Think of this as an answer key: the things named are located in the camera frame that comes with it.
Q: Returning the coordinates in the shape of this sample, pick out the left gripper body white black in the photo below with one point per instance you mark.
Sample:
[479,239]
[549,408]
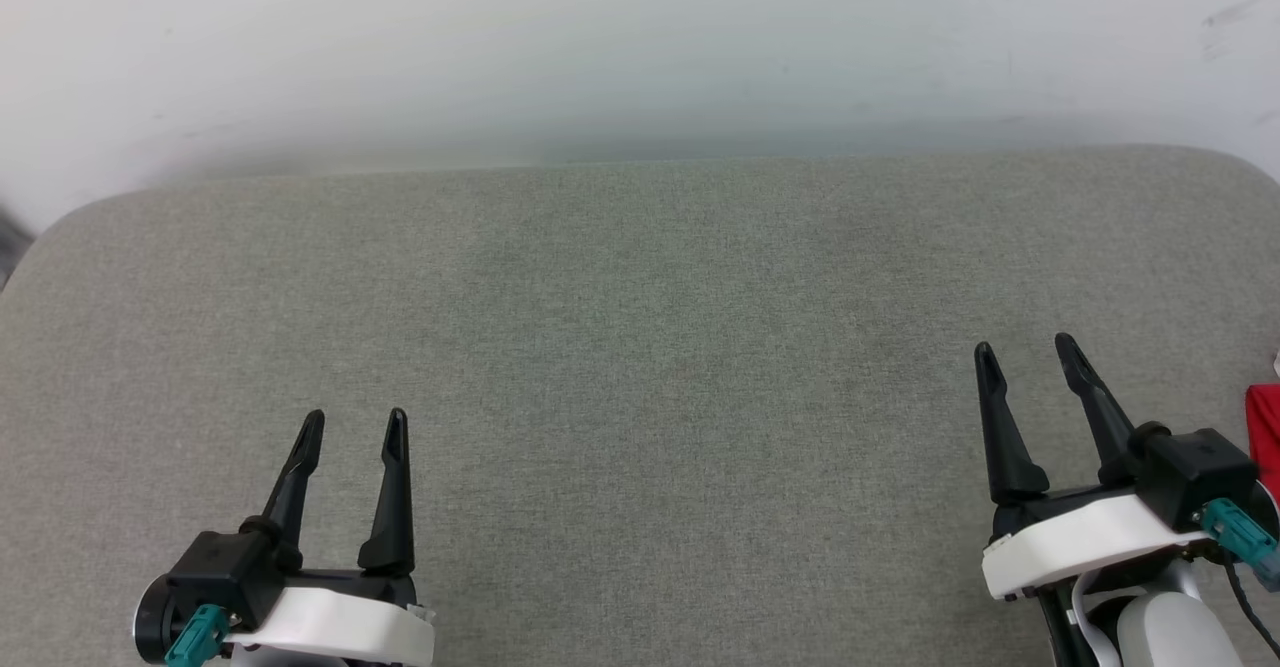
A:
[340,622]

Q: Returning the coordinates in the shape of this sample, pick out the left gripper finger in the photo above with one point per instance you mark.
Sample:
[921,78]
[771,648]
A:
[295,487]
[395,507]

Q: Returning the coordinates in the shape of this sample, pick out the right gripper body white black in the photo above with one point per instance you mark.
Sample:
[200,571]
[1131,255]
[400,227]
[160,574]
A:
[1080,537]

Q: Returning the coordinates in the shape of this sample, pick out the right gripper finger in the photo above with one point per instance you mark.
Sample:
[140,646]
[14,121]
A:
[1005,437]
[1105,427]

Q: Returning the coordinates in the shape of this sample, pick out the red and white garment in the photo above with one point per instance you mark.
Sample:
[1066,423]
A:
[1266,437]

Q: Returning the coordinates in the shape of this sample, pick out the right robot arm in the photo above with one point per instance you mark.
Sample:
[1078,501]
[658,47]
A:
[1160,632]

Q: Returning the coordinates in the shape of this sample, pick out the left wrist teal connector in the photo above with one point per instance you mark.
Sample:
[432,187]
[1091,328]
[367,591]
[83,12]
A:
[197,635]

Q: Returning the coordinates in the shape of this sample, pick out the wrist teal connector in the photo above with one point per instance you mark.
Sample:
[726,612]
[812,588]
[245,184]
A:
[1240,537]
[197,635]

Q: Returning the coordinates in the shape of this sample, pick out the right wrist teal connector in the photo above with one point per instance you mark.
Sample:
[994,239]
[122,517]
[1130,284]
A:
[1240,537]

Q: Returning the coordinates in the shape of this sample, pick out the grey fabric sofa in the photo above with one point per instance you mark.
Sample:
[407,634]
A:
[640,377]

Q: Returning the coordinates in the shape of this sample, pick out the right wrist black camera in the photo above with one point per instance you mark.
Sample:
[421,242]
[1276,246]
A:
[1195,472]

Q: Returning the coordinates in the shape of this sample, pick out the wrist black camera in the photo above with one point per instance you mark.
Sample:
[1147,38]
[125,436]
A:
[1195,472]
[215,572]

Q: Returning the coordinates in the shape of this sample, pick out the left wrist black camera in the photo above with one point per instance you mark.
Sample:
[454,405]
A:
[215,572]

